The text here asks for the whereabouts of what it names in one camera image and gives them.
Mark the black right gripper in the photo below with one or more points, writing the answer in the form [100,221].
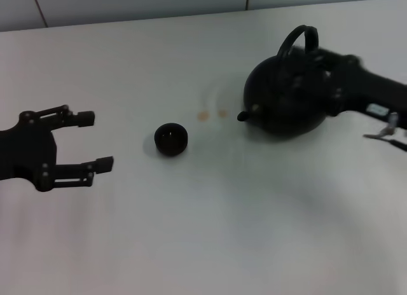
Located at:
[359,85]

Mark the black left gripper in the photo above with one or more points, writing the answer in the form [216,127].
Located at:
[25,152]

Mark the small black teacup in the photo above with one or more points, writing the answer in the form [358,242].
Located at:
[171,140]

